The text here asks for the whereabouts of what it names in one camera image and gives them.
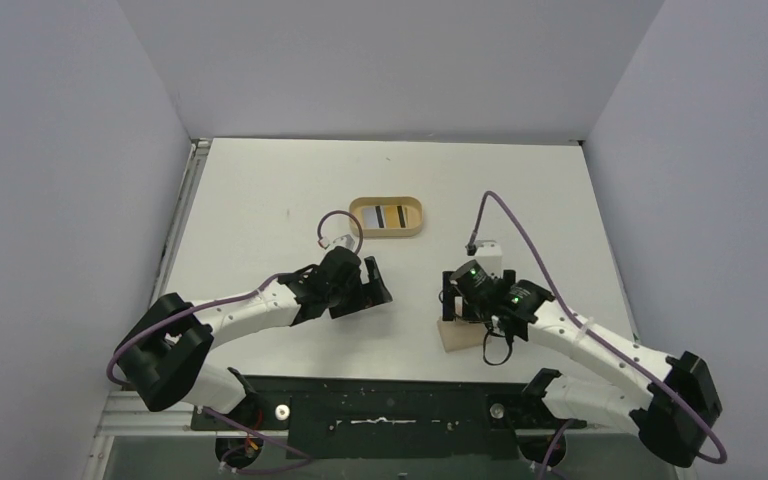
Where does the beige leather card holder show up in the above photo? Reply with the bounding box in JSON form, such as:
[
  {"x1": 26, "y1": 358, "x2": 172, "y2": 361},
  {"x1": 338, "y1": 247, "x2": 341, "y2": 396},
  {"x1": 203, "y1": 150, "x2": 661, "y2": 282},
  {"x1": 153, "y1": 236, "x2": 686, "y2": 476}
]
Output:
[{"x1": 436, "y1": 317, "x2": 487, "y2": 353}]

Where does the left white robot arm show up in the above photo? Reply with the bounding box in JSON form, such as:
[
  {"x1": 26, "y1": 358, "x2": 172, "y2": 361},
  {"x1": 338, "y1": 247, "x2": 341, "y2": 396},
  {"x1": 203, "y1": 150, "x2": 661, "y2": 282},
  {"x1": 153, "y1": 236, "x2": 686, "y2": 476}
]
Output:
[{"x1": 107, "y1": 247, "x2": 393, "y2": 414}]

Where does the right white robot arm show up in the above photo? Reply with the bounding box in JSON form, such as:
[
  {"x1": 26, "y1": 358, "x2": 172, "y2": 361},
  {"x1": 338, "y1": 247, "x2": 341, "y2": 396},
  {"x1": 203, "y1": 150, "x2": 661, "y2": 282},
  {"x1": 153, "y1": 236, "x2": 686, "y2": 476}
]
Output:
[{"x1": 443, "y1": 260, "x2": 722, "y2": 468}]

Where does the white striped card in tray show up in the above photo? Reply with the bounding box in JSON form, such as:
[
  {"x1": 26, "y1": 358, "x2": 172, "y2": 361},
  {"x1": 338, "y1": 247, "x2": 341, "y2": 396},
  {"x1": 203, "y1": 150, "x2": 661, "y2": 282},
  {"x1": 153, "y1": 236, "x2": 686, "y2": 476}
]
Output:
[{"x1": 361, "y1": 205, "x2": 386, "y2": 229}]

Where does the yellow striped card in tray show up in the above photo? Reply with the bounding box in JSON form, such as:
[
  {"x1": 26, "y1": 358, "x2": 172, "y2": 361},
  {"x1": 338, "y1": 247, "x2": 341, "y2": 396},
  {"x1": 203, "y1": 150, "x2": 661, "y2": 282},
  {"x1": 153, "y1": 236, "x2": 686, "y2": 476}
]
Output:
[{"x1": 383, "y1": 205, "x2": 408, "y2": 229}]

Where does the oval wooden tray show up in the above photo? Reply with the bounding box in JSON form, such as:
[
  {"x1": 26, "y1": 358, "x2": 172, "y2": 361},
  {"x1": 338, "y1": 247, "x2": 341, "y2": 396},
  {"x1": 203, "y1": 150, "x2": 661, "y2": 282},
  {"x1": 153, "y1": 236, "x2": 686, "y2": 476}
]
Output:
[{"x1": 348, "y1": 196, "x2": 424, "y2": 239}]

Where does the black looped cable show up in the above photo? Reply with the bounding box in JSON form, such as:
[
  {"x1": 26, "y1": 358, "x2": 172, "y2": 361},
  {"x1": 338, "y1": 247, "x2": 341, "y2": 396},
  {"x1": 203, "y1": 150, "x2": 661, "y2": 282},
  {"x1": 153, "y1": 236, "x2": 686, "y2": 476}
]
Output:
[{"x1": 481, "y1": 328, "x2": 514, "y2": 367}]

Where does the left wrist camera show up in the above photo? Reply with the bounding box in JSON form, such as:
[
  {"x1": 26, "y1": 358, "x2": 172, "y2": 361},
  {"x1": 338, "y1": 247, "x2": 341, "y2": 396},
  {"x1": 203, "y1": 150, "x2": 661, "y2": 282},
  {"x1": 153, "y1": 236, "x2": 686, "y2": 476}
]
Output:
[{"x1": 326, "y1": 234, "x2": 356, "y2": 251}]

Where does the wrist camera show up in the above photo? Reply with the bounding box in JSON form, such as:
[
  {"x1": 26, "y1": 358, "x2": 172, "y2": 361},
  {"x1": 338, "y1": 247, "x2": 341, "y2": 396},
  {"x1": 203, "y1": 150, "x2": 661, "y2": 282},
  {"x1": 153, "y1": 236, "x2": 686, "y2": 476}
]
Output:
[
  {"x1": 326, "y1": 234, "x2": 356, "y2": 251},
  {"x1": 466, "y1": 240, "x2": 503, "y2": 277}
]

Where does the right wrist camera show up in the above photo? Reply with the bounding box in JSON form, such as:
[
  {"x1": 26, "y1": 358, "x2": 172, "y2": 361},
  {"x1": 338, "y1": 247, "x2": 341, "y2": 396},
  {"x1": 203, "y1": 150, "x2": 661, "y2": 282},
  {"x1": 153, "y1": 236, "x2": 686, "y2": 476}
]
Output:
[{"x1": 466, "y1": 240, "x2": 503, "y2": 277}]

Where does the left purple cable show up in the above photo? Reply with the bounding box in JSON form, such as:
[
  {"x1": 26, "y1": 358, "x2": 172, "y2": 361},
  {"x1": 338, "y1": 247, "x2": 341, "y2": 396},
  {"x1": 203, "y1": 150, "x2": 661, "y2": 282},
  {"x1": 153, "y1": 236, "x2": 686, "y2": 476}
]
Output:
[{"x1": 105, "y1": 209, "x2": 365, "y2": 476}]

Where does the purple cable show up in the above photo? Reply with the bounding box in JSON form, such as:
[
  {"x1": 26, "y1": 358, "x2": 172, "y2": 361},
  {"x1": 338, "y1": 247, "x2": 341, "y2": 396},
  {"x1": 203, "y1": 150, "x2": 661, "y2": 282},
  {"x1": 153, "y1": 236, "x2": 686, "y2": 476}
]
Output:
[
  {"x1": 466, "y1": 190, "x2": 728, "y2": 480},
  {"x1": 105, "y1": 209, "x2": 365, "y2": 476}
]

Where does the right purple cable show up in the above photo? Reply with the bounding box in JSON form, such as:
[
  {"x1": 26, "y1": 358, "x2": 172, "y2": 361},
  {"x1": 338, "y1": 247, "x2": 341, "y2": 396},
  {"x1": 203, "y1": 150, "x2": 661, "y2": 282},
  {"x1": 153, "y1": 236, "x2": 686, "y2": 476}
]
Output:
[{"x1": 466, "y1": 190, "x2": 728, "y2": 480}]

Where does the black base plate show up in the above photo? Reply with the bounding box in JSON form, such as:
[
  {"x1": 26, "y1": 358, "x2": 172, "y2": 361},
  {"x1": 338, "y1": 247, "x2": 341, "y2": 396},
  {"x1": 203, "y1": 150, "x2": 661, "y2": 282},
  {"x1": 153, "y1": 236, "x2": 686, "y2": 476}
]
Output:
[{"x1": 168, "y1": 376, "x2": 562, "y2": 467}]

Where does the left side aluminium rail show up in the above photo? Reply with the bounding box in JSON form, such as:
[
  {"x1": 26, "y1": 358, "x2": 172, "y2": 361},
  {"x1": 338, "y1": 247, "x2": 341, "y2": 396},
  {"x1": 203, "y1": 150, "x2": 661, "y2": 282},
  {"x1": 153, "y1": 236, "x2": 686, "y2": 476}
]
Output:
[{"x1": 146, "y1": 138, "x2": 213, "y2": 307}]

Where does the aluminium frame rail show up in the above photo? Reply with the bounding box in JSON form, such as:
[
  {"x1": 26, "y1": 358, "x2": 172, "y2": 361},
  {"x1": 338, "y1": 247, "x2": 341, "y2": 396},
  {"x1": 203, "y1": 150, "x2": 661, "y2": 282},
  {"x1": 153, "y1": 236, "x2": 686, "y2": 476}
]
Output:
[{"x1": 82, "y1": 389, "x2": 700, "y2": 480}]

